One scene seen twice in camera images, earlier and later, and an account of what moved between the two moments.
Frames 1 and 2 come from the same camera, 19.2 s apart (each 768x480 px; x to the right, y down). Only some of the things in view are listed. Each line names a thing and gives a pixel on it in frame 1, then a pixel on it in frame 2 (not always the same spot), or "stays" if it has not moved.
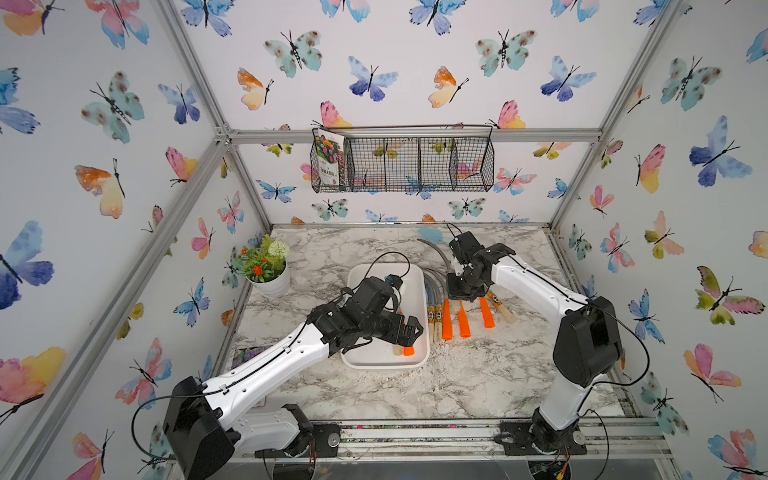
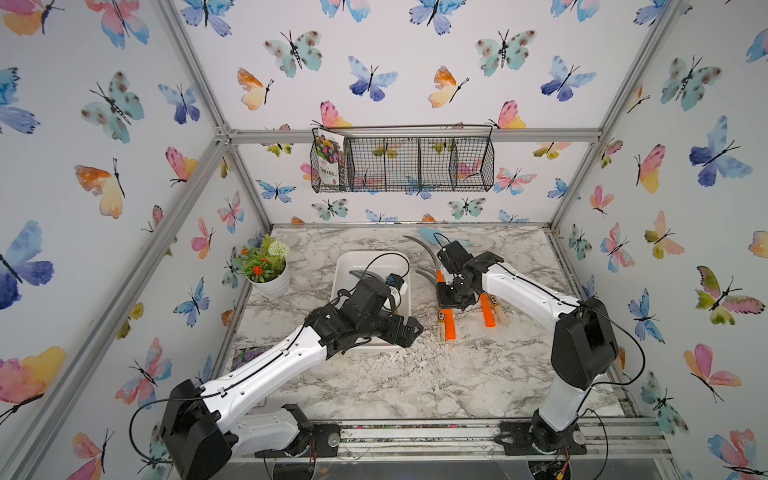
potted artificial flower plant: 266,265 stays
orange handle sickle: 464,321 to 439,273
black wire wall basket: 393,158 stays
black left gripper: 407,337 stays
